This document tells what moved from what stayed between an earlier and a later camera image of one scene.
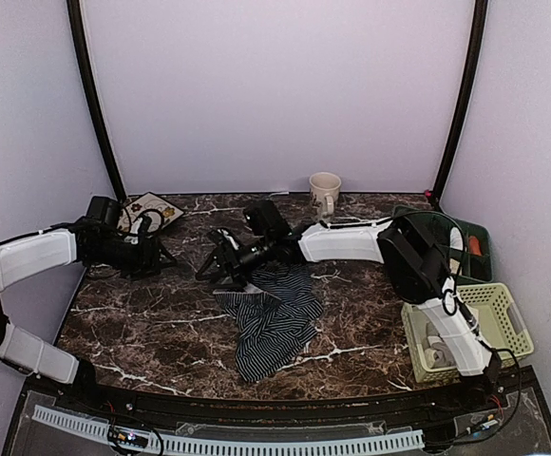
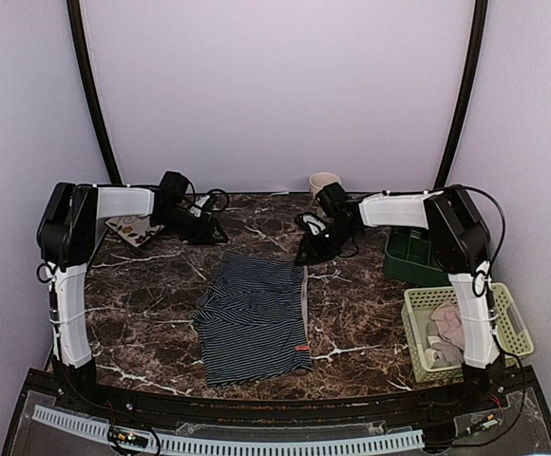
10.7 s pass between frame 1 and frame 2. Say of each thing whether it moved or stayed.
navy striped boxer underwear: moved
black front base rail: stayed
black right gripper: moved
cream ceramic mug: stayed
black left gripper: moved
